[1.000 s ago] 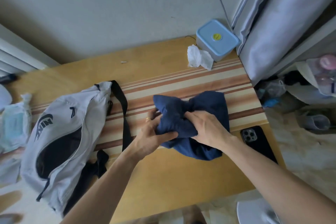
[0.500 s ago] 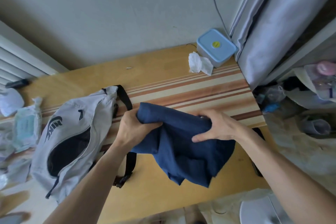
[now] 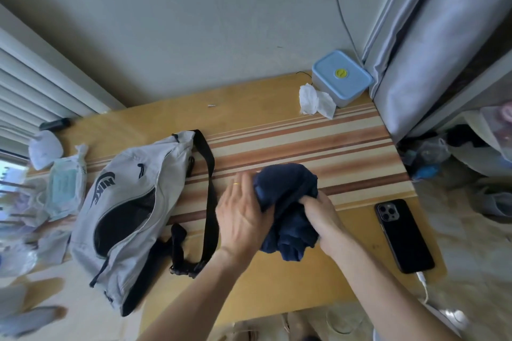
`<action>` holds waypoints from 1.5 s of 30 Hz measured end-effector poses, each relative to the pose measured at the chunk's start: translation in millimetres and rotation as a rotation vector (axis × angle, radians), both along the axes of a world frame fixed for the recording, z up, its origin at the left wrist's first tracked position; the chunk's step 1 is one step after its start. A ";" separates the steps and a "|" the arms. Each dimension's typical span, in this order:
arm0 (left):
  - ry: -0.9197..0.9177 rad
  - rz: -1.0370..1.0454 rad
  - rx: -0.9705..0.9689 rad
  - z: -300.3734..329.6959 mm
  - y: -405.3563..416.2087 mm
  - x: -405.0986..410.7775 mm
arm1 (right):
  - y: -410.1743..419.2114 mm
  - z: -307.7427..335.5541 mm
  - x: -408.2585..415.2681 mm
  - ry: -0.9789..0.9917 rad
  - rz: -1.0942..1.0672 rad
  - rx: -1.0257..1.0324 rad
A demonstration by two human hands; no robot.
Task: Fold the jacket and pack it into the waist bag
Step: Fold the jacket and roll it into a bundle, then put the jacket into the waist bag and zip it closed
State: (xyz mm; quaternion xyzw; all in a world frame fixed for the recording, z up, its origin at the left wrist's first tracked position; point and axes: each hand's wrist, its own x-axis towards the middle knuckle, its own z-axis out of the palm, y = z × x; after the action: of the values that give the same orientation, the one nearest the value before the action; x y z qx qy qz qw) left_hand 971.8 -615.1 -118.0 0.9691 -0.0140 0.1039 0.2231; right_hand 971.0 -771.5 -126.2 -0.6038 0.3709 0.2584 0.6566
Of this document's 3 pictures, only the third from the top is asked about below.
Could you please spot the white desk lamp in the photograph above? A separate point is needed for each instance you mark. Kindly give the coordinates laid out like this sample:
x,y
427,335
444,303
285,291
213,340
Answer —
x,y
45,149

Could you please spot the person's left forearm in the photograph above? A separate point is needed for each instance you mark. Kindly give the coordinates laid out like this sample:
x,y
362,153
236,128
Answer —
x,y
192,304

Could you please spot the small black device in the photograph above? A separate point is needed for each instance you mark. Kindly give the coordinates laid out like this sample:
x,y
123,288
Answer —
x,y
54,124

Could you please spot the grey curtain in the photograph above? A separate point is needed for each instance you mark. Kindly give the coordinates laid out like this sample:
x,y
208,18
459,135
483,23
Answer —
x,y
420,53

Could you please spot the navy blue hooded jacket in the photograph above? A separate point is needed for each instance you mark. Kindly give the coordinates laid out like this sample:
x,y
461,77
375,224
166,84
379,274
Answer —
x,y
288,185

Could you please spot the wrappers with sticks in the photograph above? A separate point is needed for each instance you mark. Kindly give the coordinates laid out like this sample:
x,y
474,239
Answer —
x,y
24,201

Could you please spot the person's left hand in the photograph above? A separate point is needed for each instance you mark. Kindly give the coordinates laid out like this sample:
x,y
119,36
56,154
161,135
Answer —
x,y
240,221

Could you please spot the blue lidded box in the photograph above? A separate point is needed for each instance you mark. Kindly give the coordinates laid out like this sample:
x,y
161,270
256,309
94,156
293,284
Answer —
x,y
340,77

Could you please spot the white handheld controller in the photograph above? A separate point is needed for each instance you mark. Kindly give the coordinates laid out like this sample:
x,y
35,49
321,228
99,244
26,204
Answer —
x,y
32,320

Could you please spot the blue label water bottle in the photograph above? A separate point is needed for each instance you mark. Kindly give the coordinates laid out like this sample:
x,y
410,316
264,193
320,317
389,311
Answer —
x,y
16,261

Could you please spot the wet wipes packet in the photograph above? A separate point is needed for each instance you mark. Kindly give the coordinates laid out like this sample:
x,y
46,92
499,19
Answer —
x,y
66,185

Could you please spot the person's right forearm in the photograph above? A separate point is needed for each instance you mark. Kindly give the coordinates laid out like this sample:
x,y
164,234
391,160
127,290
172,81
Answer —
x,y
384,292

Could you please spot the pink cap bottle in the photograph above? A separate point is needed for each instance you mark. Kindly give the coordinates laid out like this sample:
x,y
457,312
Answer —
x,y
508,113

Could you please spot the black smartphone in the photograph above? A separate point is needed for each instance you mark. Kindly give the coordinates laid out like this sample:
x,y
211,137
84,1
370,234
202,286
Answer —
x,y
404,237

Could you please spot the person's right hand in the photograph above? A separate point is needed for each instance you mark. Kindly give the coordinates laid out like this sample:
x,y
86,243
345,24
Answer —
x,y
328,225

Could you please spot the white cup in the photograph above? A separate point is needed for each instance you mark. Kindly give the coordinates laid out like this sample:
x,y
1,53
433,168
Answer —
x,y
12,300

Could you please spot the crumpled white tissue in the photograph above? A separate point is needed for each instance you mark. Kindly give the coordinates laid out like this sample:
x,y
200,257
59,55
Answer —
x,y
54,247
314,101

